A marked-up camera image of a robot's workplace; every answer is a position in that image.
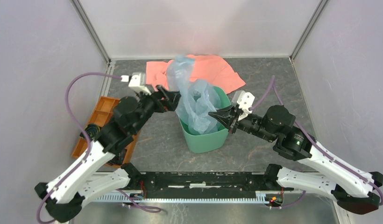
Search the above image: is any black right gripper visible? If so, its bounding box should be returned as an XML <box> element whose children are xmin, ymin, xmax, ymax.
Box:
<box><xmin>208</xmin><ymin>103</ymin><xmax>277</xmax><ymax>143</ymax></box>

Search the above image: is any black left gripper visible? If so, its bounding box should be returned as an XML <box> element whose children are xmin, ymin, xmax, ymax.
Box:
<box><xmin>131</xmin><ymin>84</ymin><xmax>183</xmax><ymax>134</ymax></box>

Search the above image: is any translucent blue trash bag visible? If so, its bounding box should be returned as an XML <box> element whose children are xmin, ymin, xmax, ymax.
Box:
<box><xmin>166</xmin><ymin>56</ymin><xmax>221</xmax><ymax>135</ymax></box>

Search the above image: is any green trash bin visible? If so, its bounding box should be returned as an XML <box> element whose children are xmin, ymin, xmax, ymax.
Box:
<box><xmin>179</xmin><ymin>86</ymin><xmax>231</xmax><ymax>153</ymax></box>

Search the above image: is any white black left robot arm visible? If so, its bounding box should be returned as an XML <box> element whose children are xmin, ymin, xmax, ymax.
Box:
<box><xmin>35</xmin><ymin>85</ymin><xmax>181</xmax><ymax>223</ymax></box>

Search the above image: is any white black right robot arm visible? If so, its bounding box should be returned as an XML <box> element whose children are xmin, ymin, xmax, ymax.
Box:
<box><xmin>209</xmin><ymin>105</ymin><xmax>383</xmax><ymax>215</ymax></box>

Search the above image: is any pink cloth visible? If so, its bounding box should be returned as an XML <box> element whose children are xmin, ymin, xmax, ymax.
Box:
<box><xmin>146</xmin><ymin>55</ymin><xmax>246</xmax><ymax>94</ymax></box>

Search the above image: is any orange wooden divided tray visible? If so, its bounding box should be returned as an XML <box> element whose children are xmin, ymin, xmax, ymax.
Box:
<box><xmin>71</xmin><ymin>96</ymin><xmax>141</xmax><ymax>169</ymax></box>

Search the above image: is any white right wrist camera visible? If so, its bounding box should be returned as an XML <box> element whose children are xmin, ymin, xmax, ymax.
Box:
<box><xmin>231</xmin><ymin>90</ymin><xmax>255</xmax><ymax>114</ymax></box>

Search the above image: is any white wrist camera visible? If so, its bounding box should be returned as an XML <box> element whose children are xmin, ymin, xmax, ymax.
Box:
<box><xmin>231</xmin><ymin>90</ymin><xmax>255</xmax><ymax>114</ymax></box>
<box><xmin>120</xmin><ymin>72</ymin><xmax>154</xmax><ymax>95</ymax></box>

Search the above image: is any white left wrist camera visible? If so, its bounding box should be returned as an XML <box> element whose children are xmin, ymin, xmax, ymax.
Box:
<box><xmin>120</xmin><ymin>72</ymin><xmax>154</xmax><ymax>95</ymax></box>

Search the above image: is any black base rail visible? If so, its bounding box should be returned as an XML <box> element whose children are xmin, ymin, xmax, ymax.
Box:
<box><xmin>125</xmin><ymin>172</ymin><xmax>283</xmax><ymax>199</ymax></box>

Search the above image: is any white cable duct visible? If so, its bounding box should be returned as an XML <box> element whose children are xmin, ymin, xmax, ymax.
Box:
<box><xmin>93</xmin><ymin>191</ymin><xmax>274</xmax><ymax>205</ymax></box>

